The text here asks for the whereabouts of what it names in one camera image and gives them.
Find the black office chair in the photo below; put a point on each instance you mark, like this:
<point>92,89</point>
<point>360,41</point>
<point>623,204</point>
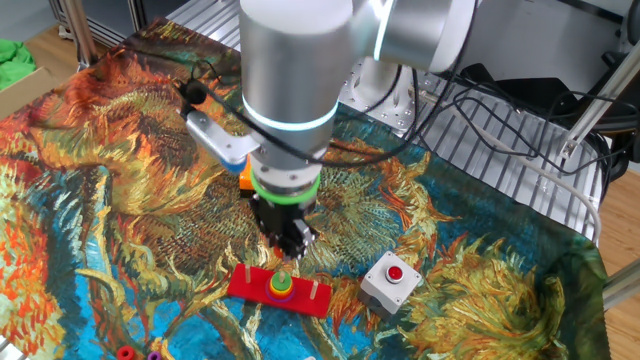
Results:
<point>525,92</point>

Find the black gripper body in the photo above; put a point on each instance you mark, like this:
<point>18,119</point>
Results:
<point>280,220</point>

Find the aluminium frame post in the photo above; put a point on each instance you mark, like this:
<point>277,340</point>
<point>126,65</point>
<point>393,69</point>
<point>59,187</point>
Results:
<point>80,35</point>
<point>622,285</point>

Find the aluminium frame rail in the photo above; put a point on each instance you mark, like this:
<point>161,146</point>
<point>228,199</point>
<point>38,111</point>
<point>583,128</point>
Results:
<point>107,30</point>

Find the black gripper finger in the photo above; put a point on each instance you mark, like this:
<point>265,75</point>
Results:
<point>281,250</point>
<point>303,237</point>

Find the silver wrist camera blue end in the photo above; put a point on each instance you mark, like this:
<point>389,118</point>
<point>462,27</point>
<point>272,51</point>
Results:
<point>220,137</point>

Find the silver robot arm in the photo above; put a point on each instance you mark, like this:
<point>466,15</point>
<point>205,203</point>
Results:
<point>295,75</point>

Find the sunflower painting tablecloth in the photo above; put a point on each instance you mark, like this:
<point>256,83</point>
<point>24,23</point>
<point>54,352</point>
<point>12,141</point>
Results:
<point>150,225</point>

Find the green cloth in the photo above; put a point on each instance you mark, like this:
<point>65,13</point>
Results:
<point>15,62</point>

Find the orange box red mushroom button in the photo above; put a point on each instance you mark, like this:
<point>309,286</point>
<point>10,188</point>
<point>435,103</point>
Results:
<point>246,182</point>

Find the silver robot mounting plate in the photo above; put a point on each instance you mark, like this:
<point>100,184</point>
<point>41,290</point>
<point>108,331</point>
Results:
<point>395,117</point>

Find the red Hanoi base with pegs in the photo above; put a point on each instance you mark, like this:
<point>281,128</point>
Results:
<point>250,290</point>

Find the white box flat red button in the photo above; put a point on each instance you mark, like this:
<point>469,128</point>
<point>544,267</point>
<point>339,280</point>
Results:
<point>387,297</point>

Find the slanted aluminium frame bar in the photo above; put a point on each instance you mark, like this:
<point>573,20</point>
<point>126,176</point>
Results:
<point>595,105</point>

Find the cardboard box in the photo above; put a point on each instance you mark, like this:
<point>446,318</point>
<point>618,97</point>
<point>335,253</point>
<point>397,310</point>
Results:
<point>25,92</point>

